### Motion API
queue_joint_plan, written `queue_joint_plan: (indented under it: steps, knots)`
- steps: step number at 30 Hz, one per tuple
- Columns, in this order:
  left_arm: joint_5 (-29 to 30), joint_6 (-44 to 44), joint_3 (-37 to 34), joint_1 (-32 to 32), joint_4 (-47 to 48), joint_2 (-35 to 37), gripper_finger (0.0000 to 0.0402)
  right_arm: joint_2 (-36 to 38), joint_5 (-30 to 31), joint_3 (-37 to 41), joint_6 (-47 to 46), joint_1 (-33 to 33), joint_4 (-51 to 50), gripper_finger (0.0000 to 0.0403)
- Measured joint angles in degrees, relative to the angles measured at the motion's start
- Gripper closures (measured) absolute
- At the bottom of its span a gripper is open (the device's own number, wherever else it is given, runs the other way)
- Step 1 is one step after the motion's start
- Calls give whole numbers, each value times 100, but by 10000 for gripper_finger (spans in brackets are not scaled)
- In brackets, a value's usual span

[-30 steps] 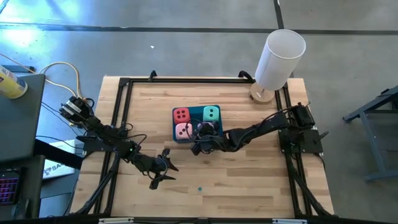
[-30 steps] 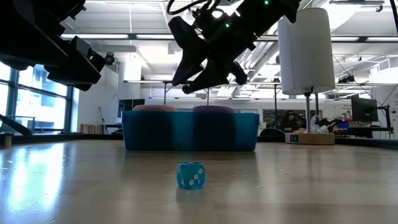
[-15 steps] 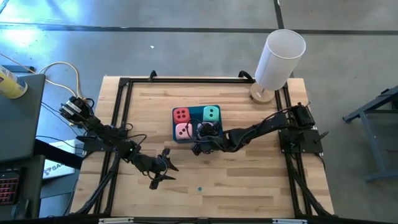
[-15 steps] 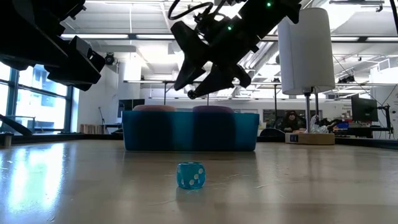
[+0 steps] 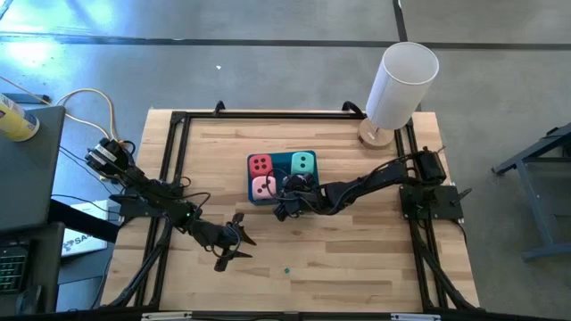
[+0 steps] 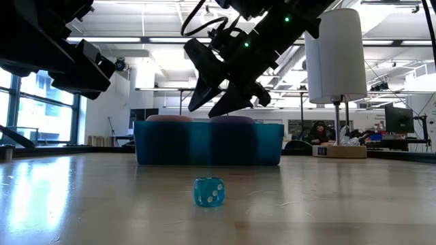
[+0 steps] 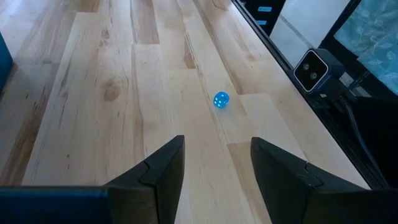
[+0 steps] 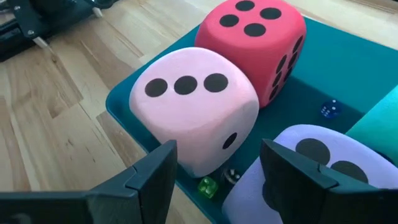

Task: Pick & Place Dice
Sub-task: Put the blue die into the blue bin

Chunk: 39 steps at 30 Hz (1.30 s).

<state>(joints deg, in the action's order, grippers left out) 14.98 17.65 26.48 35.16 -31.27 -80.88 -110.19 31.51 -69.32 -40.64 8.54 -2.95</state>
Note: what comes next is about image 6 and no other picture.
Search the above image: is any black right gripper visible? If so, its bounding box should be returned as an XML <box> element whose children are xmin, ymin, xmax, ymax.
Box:
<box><xmin>183</xmin><ymin>16</ymin><xmax>322</xmax><ymax>118</ymax></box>

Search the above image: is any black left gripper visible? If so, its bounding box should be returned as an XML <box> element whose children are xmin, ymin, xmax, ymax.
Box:
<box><xmin>0</xmin><ymin>0</ymin><xmax>117</xmax><ymax>101</ymax></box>

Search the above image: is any purple foam die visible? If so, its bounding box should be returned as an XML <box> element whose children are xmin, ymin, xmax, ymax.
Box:
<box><xmin>209</xmin><ymin>115</ymin><xmax>257</xmax><ymax>125</ymax></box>

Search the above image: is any pink foam die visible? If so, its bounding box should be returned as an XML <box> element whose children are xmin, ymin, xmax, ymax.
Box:
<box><xmin>146</xmin><ymin>114</ymin><xmax>194</xmax><ymax>123</ymax></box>

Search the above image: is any blue plastic bin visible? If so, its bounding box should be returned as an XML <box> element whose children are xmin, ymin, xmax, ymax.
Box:
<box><xmin>133</xmin><ymin>120</ymin><xmax>285</xmax><ymax>167</ymax></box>

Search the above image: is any person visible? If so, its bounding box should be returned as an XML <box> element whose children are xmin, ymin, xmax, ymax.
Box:
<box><xmin>307</xmin><ymin>120</ymin><xmax>337</xmax><ymax>146</ymax></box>

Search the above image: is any small cyan die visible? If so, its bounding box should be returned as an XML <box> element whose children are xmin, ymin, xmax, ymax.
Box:
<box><xmin>193</xmin><ymin>176</ymin><xmax>227</xmax><ymax>208</ymax></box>

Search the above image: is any white shade table lamp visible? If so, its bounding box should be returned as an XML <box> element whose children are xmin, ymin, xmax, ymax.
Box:
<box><xmin>304</xmin><ymin>8</ymin><xmax>369</xmax><ymax>159</ymax></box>

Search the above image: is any black computer monitor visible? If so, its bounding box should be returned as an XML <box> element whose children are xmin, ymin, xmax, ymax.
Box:
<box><xmin>384</xmin><ymin>103</ymin><xmax>416</xmax><ymax>135</ymax></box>

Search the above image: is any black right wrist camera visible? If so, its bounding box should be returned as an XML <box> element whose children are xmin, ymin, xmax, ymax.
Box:
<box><xmin>207</xmin><ymin>25</ymin><xmax>240</xmax><ymax>52</ymax></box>

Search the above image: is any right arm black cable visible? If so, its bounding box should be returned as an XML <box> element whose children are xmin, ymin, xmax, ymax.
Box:
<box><xmin>180</xmin><ymin>0</ymin><xmax>230</xmax><ymax>38</ymax></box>

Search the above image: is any black wall screen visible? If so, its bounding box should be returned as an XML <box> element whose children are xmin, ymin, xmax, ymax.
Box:
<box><xmin>129</xmin><ymin>108</ymin><xmax>160</xmax><ymax>123</ymax></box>

